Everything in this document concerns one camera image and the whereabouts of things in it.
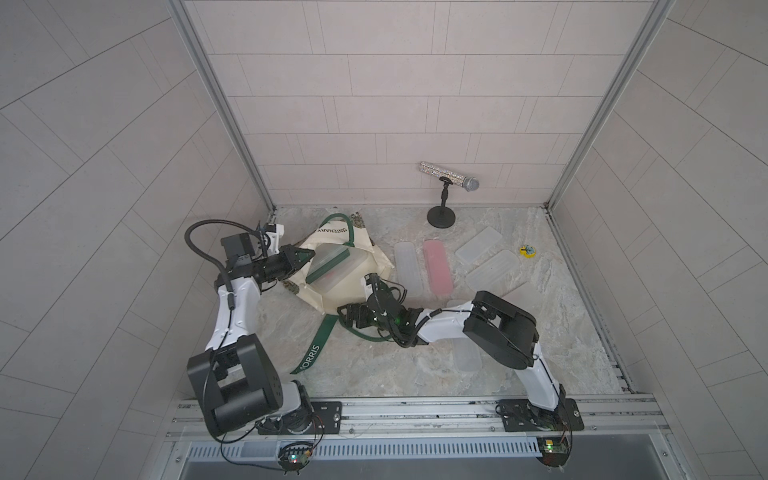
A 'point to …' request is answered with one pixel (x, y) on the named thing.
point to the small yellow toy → (527, 251)
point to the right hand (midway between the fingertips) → (347, 310)
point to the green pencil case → (330, 263)
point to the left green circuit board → (292, 456)
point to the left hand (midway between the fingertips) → (315, 249)
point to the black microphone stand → (442, 217)
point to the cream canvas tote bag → (337, 228)
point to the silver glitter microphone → (470, 183)
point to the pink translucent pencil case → (438, 266)
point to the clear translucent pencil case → (482, 245)
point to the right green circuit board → (554, 451)
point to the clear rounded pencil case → (407, 269)
